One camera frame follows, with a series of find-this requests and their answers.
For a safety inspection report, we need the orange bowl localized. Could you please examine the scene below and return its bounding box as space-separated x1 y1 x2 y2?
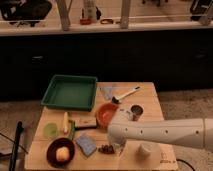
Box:
95 103 118 129

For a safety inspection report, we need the black office chair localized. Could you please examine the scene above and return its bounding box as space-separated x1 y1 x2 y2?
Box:
0 0 52 27

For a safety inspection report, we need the wooden block brush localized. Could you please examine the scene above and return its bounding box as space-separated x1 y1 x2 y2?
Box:
75 117 97 130

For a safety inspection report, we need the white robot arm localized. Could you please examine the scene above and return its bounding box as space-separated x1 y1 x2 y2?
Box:
107 118 213 152

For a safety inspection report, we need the small green lid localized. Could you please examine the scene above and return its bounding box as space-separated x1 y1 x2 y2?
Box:
43 123 58 139

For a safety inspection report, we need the yellow apple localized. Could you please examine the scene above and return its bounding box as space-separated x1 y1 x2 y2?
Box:
56 147 70 162

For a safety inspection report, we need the green plastic tray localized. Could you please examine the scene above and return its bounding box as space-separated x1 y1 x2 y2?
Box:
41 75 97 111

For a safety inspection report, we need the blue sponge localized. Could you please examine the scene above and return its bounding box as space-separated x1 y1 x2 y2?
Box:
76 134 97 157

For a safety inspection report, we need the dark metal cup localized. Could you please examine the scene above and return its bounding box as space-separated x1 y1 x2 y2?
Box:
131 105 143 121

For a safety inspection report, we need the green peeler handle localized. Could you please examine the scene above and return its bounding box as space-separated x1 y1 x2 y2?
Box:
68 121 75 140

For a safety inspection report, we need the black pole stand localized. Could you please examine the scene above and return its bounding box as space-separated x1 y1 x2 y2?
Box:
8 121 24 171

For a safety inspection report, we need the translucent plastic cup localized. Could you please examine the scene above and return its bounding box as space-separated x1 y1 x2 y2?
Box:
138 142 160 158

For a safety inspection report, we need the yellow banana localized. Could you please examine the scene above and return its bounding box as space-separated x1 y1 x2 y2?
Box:
63 112 69 134

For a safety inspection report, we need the dark brown plate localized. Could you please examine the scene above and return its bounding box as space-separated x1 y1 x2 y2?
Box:
46 138 75 168

